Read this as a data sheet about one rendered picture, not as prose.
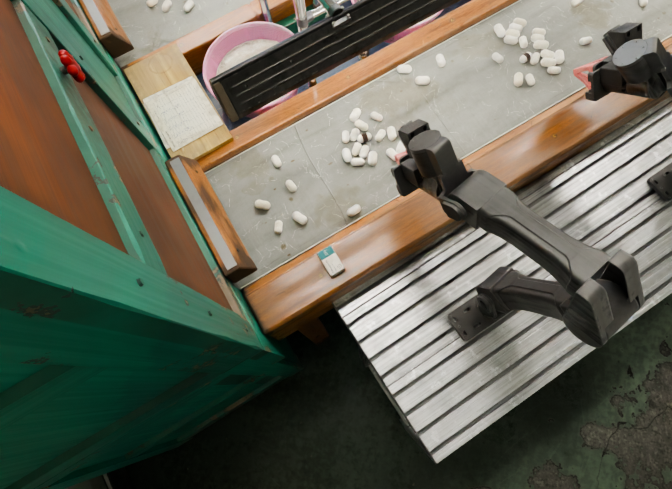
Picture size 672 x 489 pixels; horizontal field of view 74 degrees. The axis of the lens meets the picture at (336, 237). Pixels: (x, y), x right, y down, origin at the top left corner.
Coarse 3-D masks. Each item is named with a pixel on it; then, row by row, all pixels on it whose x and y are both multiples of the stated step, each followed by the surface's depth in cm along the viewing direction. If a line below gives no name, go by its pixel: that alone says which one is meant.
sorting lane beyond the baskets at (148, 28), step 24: (120, 0) 126; (144, 0) 126; (192, 0) 125; (216, 0) 124; (240, 0) 124; (120, 24) 124; (144, 24) 123; (168, 24) 123; (192, 24) 122; (144, 48) 121
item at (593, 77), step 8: (592, 72) 93; (592, 80) 93; (624, 80) 90; (592, 88) 94; (600, 88) 95; (608, 88) 94; (616, 88) 92; (624, 88) 90; (592, 96) 95; (600, 96) 96
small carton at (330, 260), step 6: (330, 246) 96; (318, 252) 96; (324, 252) 96; (330, 252) 96; (324, 258) 95; (330, 258) 95; (336, 258) 95; (324, 264) 95; (330, 264) 95; (336, 264) 95; (342, 264) 95; (330, 270) 94; (336, 270) 94; (342, 270) 95; (330, 276) 96
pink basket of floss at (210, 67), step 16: (224, 32) 117; (240, 32) 119; (256, 32) 120; (272, 32) 119; (288, 32) 116; (224, 48) 119; (208, 64) 116; (208, 80) 114; (288, 96) 111; (256, 112) 114
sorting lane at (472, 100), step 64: (448, 64) 114; (512, 64) 113; (576, 64) 112; (320, 128) 110; (384, 128) 109; (448, 128) 108; (512, 128) 107; (256, 192) 106; (320, 192) 105; (384, 192) 104; (256, 256) 101
